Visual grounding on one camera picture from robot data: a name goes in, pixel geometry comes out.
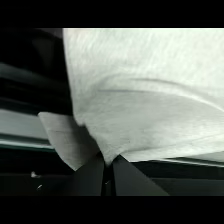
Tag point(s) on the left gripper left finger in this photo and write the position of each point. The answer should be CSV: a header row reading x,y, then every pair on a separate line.
x,y
89,180

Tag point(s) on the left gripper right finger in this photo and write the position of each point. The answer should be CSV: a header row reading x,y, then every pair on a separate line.
x,y
131,181

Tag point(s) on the light grey garment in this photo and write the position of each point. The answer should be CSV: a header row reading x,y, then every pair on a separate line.
x,y
143,100

